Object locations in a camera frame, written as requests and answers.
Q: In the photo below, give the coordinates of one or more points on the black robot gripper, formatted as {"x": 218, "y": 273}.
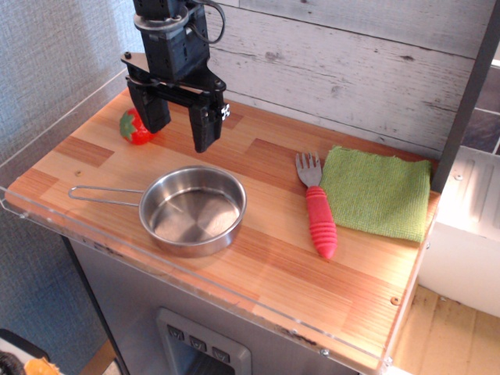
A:
{"x": 176, "y": 43}

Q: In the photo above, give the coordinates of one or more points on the silver pot with wire handle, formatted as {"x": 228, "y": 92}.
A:
{"x": 191, "y": 212}

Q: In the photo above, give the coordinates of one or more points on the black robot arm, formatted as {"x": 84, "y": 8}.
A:
{"x": 186, "y": 96}

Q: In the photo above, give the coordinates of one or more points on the red toy strawberry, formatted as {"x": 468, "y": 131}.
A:
{"x": 133, "y": 130}

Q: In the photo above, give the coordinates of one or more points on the green rag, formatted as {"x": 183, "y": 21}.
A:
{"x": 382, "y": 195}

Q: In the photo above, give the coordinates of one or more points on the clear acrylic table guard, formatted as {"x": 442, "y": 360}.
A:
{"x": 269, "y": 290}

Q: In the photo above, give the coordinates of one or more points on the grey toy kitchen cabinet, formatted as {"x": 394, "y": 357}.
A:
{"x": 128, "y": 299}

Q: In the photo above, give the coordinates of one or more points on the grey button panel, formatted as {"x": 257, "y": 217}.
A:
{"x": 191, "y": 348}

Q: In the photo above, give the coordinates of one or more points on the orange object bottom left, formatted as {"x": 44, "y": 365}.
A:
{"x": 40, "y": 367}

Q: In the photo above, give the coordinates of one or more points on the fork with red handle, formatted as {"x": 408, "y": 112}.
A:
{"x": 322, "y": 227}

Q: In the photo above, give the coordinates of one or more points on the dark grey right post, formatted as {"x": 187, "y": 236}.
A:
{"x": 472, "y": 92}

